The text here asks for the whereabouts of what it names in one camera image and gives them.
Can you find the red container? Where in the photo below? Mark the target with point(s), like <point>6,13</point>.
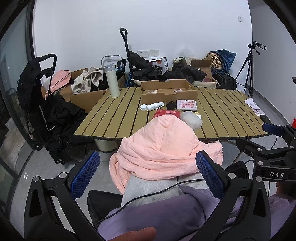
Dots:
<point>294,122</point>

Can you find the black clothes heap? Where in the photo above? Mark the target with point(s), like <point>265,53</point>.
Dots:
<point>62,120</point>

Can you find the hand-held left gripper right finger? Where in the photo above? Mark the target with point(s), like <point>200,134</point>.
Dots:
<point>209,173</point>

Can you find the beige garment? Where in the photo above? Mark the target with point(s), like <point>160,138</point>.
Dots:
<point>85,80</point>

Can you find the person's right forearm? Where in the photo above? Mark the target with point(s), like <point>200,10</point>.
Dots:
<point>283,210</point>

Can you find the person's left hand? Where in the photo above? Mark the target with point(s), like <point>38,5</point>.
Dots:
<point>136,234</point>

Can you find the red book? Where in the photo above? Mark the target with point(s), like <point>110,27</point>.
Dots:
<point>167,113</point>

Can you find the black tripod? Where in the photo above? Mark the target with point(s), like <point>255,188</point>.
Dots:
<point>249,69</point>

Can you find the white spray bottle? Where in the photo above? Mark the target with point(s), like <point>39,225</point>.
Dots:
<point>154,106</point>

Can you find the white thermos bottle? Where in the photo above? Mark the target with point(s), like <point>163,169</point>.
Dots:
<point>113,81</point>

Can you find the black backpack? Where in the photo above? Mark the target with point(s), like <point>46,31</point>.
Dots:
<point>225,80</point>

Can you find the pink hooded jacket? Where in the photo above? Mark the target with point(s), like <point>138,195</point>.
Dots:
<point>161,143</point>

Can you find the black stroller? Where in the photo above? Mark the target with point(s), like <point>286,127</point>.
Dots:
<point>30,83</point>

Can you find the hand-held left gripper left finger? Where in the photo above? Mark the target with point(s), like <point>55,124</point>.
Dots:
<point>85,176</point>

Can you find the open brown cardboard box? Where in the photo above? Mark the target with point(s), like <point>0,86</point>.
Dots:
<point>203,67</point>

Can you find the black clothing pile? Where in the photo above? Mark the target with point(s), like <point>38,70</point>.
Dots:
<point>185,73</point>

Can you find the wooden slat folding table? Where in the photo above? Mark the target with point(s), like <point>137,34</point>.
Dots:
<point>115,115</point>

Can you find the white waste bin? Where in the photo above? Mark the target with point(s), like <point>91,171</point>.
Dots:
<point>105,145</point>

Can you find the white cloth bundle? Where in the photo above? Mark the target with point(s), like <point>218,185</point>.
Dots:
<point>11,143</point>

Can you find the large cardboard box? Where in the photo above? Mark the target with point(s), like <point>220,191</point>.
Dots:
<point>85,100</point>

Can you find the blue bag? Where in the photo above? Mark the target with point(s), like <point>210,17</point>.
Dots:
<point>227,58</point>

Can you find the black car key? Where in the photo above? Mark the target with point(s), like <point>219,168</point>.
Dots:
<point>170,106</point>

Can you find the white wall outlet strip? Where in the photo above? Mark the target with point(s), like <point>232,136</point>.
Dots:
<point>148,53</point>

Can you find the person's purple hoodie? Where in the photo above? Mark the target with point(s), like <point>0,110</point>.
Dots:
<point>157,215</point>

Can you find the pink garment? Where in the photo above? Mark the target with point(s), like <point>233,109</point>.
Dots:
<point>60,80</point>

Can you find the wicker ball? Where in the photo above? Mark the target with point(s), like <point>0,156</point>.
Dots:
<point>215,60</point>

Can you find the black folding trolley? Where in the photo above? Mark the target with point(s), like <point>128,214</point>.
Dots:
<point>136,59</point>

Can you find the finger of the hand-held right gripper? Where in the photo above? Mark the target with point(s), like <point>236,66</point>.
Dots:
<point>254,151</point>
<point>274,130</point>

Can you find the person's grey pants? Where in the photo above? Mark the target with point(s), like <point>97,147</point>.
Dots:
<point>143,187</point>

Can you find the glass door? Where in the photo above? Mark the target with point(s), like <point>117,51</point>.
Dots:
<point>13,69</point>

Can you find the translucent plastic box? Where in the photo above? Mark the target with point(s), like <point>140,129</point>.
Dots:
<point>190,119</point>

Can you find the pink wet wipes pack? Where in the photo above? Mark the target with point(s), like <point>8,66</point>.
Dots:
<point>186,104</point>

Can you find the person's right hand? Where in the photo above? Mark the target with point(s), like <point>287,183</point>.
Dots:
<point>281,188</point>

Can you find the paper receipts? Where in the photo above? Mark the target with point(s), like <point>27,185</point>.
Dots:
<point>253,105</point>

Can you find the white printed carton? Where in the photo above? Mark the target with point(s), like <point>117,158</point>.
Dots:
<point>161,64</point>

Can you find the white round cap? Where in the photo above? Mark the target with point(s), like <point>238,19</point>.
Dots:
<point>143,107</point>

